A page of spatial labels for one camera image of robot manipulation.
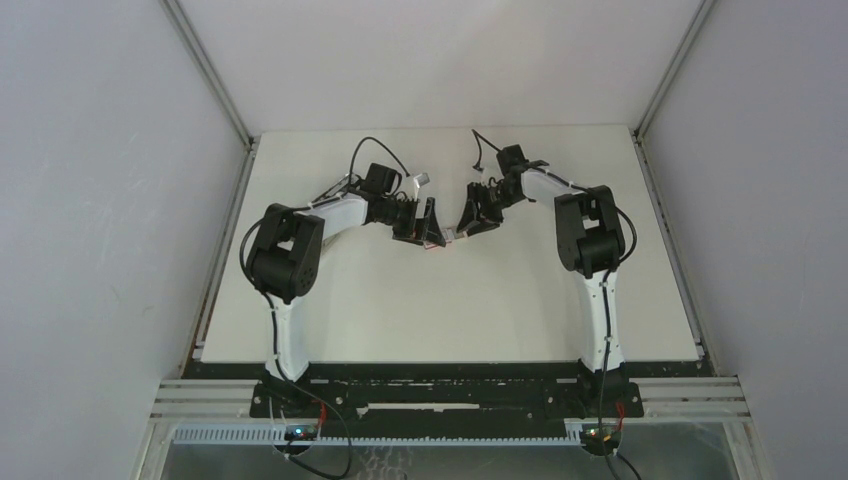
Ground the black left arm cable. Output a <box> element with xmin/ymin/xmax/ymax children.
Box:
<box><xmin>238</xmin><ymin>137</ymin><xmax>415</xmax><ymax>392</ymax></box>

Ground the aluminium frame rail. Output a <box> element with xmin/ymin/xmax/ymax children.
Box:
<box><xmin>150</xmin><ymin>377</ymin><xmax>751</xmax><ymax>445</ymax></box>

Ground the black stapler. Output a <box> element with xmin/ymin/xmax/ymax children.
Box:
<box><xmin>312</xmin><ymin>173</ymin><xmax>361</xmax><ymax>203</ymax></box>

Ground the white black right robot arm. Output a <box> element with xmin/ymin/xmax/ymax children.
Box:
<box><xmin>457</xmin><ymin>145</ymin><xmax>635</xmax><ymax>375</ymax></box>

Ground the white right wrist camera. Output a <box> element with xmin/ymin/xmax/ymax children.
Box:
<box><xmin>476</xmin><ymin>167</ymin><xmax>498</xmax><ymax>183</ymax></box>

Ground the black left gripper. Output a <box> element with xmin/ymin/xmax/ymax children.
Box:
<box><xmin>379</xmin><ymin>197</ymin><xmax>445</xmax><ymax>248</ymax></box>

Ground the red white staple box sleeve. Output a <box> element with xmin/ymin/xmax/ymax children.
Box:
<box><xmin>424</xmin><ymin>228</ymin><xmax>464</xmax><ymax>250</ymax></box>

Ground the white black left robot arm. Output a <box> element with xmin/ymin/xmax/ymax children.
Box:
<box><xmin>239</xmin><ymin>163</ymin><xmax>447</xmax><ymax>417</ymax></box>

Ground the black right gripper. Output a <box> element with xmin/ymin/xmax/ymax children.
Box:
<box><xmin>457</xmin><ymin>183</ymin><xmax>523</xmax><ymax>237</ymax></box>

